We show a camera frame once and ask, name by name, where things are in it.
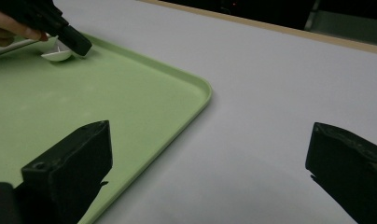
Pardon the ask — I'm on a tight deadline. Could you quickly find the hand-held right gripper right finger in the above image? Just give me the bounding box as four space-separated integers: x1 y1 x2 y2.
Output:
305 121 377 224

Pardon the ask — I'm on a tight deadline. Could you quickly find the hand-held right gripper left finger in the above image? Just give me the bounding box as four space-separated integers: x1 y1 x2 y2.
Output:
21 119 114 224

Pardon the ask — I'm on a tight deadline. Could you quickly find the white chopstick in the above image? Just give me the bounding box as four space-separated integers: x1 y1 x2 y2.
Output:
0 35 75 63

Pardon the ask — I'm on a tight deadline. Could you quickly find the green plastic tray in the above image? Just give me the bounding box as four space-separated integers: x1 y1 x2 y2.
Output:
0 32 214 224

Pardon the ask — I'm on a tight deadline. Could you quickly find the white metal stand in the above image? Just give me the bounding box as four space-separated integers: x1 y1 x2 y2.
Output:
303 0 322 31

